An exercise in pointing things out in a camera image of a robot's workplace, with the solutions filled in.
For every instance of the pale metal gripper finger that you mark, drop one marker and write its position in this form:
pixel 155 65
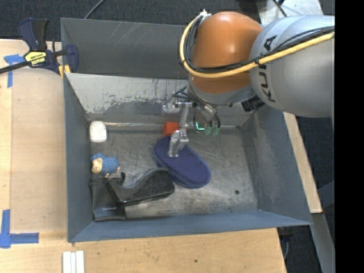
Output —
pixel 184 136
pixel 173 146

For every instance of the small red block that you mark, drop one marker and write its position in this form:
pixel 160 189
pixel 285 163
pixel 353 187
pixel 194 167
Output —
pixel 169 128

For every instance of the blue oval fabric slipper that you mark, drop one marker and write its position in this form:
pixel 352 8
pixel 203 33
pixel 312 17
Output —
pixel 187 166

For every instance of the grey metal bin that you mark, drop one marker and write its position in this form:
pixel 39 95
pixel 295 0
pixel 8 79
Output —
pixel 227 166

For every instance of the blue toy sheep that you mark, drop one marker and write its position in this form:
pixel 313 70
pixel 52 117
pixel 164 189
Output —
pixel 108 164

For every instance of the white rounded plastic box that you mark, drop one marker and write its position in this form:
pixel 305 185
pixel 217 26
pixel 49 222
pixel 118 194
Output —
pixel 98 132

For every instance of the black cylinder on white bracket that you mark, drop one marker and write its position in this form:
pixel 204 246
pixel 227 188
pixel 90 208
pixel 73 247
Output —
pixel 252 104

